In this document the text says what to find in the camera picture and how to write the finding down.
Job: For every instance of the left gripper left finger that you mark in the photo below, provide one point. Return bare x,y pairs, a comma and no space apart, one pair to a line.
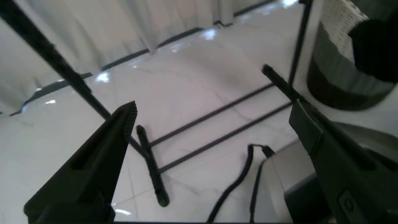
90,174

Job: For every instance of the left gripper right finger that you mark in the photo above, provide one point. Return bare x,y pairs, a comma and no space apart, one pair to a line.
351,174

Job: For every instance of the black garment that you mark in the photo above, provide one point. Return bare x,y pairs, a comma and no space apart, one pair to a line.
376,49

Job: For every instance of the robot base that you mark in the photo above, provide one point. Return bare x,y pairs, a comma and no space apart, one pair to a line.
286,174

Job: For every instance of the black clothes rack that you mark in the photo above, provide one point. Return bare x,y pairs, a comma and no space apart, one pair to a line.
62,70

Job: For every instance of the white laundry basket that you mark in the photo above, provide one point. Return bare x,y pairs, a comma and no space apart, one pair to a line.
329,68

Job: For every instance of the white curtain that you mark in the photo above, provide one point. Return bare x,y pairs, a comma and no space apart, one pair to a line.
109,34

